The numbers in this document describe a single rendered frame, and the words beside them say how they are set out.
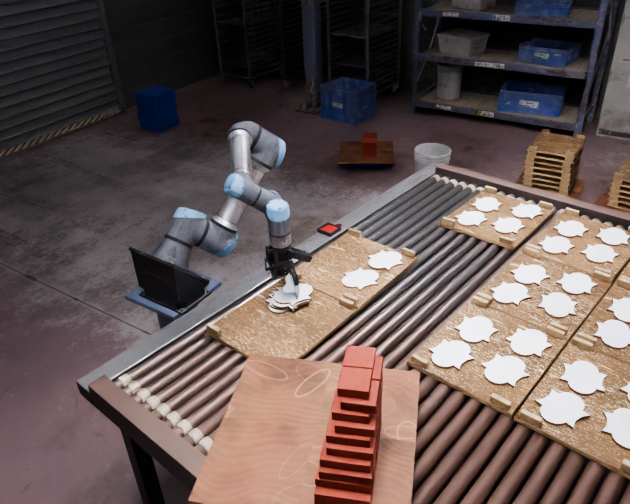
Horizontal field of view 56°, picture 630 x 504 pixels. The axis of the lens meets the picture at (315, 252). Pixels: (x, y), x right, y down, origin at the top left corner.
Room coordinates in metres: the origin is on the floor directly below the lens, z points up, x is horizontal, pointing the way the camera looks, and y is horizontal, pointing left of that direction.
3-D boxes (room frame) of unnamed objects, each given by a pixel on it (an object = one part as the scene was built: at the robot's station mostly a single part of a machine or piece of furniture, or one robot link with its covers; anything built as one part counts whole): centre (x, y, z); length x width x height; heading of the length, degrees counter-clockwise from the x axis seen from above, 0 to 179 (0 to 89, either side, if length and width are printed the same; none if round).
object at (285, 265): (1.73, 0.12, 1.12); 0.09 x 0.08 x 0.12; 118
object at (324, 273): (1.94, -0.15, 0.93); 0.41 x 0.35 x 0.02; 139
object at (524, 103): (5.98, -2.32, 0.25); 0.62 x 0.42 x 0.22; 63
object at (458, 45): (6.41, -1.66, 0.74); 0.44 x 0.36 x 0.20; 41
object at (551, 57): (5.93, -2.40, 0.72); 0.50 x 0.38 x 0.16; 48
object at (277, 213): (1.74, 0.12, 1.28); 0.09 x 0.08 x 0.11; 13
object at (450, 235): (1.84, -0.27, 0.90); 1.95 x 0.05 x 0.05; 138
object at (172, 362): (2.04, -0.04, 0.90); 1.95 x 0.05 x 0.05; 138
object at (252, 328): (1.62, 0.12, 0.93); 0.41 x 0.35 x 0.02; 139
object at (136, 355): (2.12, 0.05, 0.89); 2.08 x 0.08 x 0.06; 138
